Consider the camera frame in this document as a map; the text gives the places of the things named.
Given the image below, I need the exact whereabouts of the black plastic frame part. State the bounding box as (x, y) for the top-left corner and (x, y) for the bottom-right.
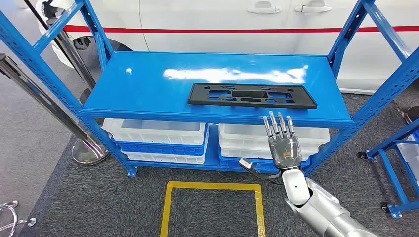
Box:
(187, 83), (318, 110)

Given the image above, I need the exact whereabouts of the white car with red stripe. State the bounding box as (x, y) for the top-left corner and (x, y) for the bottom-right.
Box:
(16, 0), (419, 95)

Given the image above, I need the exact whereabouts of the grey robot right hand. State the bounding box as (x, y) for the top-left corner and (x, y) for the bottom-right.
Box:
(262, 111), (302, 171)

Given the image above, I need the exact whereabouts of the yellow floor tape square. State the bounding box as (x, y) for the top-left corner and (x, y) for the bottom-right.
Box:
(160, 181), (266, 237)

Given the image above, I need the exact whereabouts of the chrome stanchion post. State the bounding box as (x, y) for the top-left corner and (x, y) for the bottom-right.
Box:
(404, 105), (419, 125)
(0, 54), (110, 166)
(45, 18), (105, 126)

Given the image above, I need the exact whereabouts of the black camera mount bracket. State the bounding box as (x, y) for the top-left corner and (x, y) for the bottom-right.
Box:
(239, 160), (284, 181)

